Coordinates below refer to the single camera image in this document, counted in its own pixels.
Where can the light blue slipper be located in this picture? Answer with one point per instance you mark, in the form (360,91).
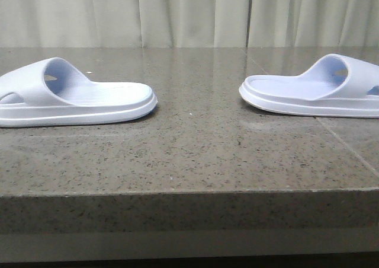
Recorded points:
(335,86)
(52,92)

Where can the beige curtain backdrop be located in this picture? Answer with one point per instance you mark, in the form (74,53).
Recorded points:
(188,23)

